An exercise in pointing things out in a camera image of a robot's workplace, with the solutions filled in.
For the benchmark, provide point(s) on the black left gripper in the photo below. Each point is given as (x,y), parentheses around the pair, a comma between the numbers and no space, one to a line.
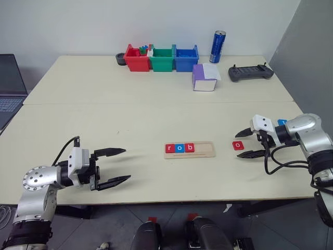
(92,177)

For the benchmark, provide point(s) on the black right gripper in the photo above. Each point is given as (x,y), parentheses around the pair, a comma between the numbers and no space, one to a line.
(266,142)

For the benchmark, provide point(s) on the red letter tile o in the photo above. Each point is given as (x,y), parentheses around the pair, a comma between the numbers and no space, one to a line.
(238,145)

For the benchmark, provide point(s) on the wooden letter tray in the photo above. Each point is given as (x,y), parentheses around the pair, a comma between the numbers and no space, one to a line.
(205,151)

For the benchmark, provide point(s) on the red letter tile b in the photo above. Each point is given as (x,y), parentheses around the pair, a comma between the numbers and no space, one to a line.
(189,148)

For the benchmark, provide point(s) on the red letter tile r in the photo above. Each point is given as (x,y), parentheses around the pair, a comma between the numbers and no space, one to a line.
(170,148)

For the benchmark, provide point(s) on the blue letter tile o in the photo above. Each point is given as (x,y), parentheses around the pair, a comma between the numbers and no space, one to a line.
(179,148)

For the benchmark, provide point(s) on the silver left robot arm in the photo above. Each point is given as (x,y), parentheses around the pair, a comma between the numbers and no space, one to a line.
(39,178)

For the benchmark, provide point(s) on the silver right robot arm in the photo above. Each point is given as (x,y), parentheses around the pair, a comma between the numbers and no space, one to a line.
(309,135)

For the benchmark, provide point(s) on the white paper scrap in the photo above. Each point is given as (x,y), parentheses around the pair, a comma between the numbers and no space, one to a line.
(227,207)

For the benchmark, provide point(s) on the dark grey handheld controller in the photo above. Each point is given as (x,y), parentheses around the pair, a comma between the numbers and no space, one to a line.
(249,73)

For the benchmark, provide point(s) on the purple and white box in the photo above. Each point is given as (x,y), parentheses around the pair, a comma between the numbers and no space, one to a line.
(203,84)

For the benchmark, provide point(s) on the dark rounded shape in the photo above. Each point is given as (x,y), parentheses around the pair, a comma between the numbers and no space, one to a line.
(145,237)
(208,235)

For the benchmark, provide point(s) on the blue drink can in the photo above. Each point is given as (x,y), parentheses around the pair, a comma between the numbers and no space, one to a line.
(217,48)

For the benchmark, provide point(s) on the blue plastic bin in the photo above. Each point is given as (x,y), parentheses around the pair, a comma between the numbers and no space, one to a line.
(185,65)

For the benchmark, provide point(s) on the red plastic bin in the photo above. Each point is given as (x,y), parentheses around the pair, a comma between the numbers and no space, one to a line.
(136,63)

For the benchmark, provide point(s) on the black round container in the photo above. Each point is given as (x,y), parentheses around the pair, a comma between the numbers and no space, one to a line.
(120,60)

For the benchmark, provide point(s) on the green plastic bin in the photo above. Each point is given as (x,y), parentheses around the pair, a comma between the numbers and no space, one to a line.
(162,64)

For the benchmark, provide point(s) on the green building block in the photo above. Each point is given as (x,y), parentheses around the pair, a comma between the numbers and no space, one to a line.
(142,51)

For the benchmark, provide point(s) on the white building block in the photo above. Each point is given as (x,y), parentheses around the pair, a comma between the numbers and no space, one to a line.
(150,52)

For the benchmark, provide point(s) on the blue building block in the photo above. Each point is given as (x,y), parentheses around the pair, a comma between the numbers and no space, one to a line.
(147,47)

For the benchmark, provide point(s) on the grey laptop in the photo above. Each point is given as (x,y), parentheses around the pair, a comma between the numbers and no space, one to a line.
(10,78)

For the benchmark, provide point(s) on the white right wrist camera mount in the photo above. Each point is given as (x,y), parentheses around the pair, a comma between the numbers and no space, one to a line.
(262,123)

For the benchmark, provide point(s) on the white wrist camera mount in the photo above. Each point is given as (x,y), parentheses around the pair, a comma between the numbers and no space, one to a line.
(75,161)
(262,123)

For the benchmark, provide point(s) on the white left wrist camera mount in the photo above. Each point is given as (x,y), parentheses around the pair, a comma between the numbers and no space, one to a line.
(75,161)

